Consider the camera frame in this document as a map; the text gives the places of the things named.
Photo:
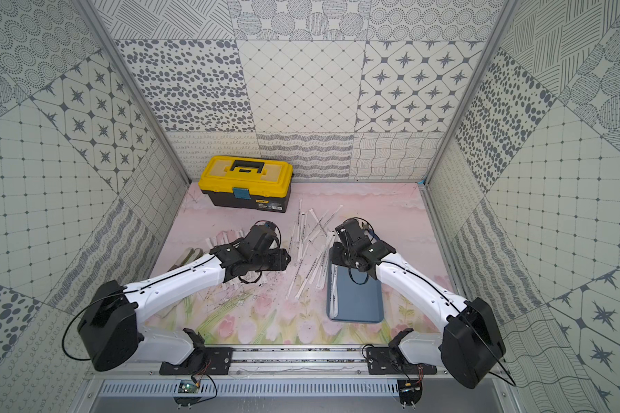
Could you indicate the left controller board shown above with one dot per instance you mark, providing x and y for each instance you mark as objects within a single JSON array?
[{"x": 187, "y": 387}]

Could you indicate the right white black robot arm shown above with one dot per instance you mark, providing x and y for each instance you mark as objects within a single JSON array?
[{"x": 470, "y": 344}]

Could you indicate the blue plastic storage tray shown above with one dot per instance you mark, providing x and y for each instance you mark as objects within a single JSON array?
[{"x": 359, "y": 297}]

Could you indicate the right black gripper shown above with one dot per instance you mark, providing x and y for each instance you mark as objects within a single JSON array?
[{"x": 335, "y": 259}]

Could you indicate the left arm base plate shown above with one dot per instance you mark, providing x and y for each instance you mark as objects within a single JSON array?
[{"x": 213, "y": 360}]

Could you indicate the yellow black toolbox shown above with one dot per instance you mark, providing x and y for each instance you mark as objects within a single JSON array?
[{"x": 247, "y": 183}]

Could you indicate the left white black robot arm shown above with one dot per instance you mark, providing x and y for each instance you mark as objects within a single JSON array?
[{"x": 112, "y": 328}]

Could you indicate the controller board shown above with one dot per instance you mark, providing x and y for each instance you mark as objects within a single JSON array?
[
  {"x": 410, "y": 393},
  {"x": 187, "y": 387}
]

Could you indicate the aluminium mounting rail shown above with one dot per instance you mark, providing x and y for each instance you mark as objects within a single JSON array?
[{"x": 265, "y": 362}]

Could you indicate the right controller board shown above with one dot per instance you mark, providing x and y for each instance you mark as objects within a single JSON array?
[{"x": 410, "y": 393}]

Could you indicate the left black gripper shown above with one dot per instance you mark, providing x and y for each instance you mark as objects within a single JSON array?
[{"x": 277, "y": 259}]

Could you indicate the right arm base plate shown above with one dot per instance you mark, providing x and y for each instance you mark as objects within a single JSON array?
[{"x": 383, "y": 360}]

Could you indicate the pink floral table mat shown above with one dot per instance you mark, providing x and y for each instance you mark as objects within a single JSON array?
[{"x": 290, "y": 307}]

